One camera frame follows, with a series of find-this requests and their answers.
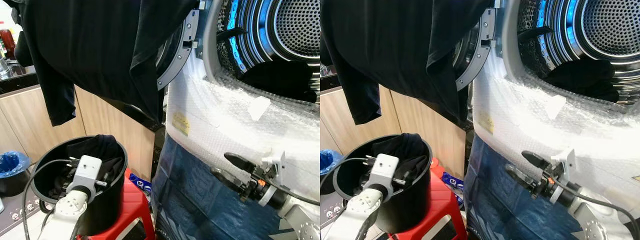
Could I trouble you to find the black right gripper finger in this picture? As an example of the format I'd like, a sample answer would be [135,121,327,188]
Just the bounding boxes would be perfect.
[521,150,555,172]
[505,164,543,193]
[224,152,260,173]
[210,167,248,193]

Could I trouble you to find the black clothes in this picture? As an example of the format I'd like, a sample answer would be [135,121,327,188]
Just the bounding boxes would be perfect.
[50,134,125,201]
[371,132,431,190]

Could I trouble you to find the front-loading washing machine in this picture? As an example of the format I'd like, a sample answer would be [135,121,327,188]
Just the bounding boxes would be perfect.
[462,0,640,240]
[151,0,321,240]

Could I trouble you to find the white bubble wrap sheet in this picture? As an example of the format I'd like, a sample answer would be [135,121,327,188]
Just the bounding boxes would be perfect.
[470,47,640,203]
[164,47,321,202]

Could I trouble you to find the blue white packet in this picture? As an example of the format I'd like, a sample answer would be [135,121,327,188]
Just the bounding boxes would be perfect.
[129,172,152,196]
[442,171,464,194]

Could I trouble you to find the black plastic bucket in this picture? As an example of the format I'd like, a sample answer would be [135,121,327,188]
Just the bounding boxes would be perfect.
[332,133,434,236]
[31,135,129,237]

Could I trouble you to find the blue woven tarp cover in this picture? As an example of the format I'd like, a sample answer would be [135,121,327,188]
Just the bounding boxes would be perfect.
[150,132,301,240]
[462,132,587,240]

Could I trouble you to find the red plastic stool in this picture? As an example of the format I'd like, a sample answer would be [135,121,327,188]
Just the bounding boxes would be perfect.
[82,167,157,240]
[387,157,467,240]

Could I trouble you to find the wooden cabinet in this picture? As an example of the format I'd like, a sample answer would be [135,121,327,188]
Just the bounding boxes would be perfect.
[0,85,157,182]
[320,85,469,176]

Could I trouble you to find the white tape piece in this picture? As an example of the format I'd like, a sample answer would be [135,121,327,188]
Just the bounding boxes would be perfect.
[247,96,272,123]
[544,94,569,120]

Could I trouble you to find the yellow label sticker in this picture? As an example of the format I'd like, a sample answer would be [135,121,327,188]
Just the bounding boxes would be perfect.
[477,110,495,135]
[172,112,191,137]

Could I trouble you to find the blue plastic bag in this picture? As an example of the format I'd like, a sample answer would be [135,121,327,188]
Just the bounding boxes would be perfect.
[320,149,335,176]
[0,151,30,180]

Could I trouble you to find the dark power strip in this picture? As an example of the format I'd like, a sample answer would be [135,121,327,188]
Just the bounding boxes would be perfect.
[0,187,45,236]
[320,197,347,224]

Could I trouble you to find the black garment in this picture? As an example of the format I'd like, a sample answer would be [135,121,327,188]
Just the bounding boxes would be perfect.
[542,55,621,104]
[240,60,319,105]

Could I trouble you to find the black round bin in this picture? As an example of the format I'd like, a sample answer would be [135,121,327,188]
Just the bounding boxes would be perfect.
[0,170,32,199]

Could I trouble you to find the black countertop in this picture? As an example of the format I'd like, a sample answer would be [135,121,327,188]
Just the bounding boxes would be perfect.
[0,62,42,96]
[320,70,347,94]

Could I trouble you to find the grey round washer door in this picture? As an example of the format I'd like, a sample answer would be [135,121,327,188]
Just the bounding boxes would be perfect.
[451,0,502,92]
[154,0,210,92]

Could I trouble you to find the black hanging t-shirt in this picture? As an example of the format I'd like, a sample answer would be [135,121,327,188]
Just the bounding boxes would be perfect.
[320,0,497,132]
[15,0,202,133]

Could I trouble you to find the red bottle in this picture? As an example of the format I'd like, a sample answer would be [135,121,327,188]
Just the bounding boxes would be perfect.
[0,22,16,61]

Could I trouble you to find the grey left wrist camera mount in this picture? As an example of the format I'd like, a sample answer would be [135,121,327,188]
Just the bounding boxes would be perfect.
[66,154,104,201]
[366,153,402,199]

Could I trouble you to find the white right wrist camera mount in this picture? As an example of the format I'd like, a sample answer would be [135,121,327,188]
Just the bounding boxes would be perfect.
[257,151,287,207]
[549,148,577,204]

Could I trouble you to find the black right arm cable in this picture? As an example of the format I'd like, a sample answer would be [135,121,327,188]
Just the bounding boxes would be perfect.
[272,181,321,207]
[552,177,640,227]

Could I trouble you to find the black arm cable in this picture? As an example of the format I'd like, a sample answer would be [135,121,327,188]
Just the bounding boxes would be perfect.
[272,181,321,207]
[552,177,640,227]
[320,156,373,240]
[22,158,82,240]

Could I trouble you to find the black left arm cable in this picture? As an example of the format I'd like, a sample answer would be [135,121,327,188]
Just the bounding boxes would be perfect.
[320,156,373,240]
[22,158,82,240]

